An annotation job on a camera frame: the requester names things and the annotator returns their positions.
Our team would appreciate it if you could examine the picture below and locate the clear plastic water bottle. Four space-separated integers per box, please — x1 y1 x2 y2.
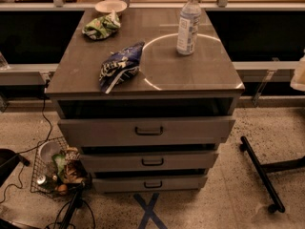
176 0 201 55

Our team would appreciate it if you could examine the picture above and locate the clear cup in basket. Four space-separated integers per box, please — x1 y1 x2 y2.
38 141 61 163

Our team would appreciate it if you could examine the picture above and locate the blue chip bag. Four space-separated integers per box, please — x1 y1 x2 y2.
99 41 145 94

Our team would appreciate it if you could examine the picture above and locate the black power cable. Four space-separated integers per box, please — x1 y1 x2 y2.
0 79 54 205

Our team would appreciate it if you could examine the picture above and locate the blue tape cross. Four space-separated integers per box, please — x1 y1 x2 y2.
133 193 168 229

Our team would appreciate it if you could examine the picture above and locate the green chip bag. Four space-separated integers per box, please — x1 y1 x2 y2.
82 10 121 40

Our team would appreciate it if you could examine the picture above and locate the white bowl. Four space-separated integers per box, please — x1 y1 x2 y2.
95 0 128 15

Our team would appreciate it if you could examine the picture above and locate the metal can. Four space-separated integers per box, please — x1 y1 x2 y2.
36 175 54 190

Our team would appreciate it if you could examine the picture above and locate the wire basket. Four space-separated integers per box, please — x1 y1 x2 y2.
30 136 92 198

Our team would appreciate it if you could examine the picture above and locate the black tripod leg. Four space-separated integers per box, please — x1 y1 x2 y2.
47 181 96 229

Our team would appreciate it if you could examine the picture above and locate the black stand base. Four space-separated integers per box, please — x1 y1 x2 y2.
239 136 305 214

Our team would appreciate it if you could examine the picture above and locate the brown snack bag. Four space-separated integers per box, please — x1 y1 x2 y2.
51 147 88 184

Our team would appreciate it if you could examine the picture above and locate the grey drawer cabinet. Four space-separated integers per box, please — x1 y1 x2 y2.
47 8 244 179

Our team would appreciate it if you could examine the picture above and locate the grey drawer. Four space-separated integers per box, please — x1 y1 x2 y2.
92 176 208 193
58 116 234 147
80 151 218 173

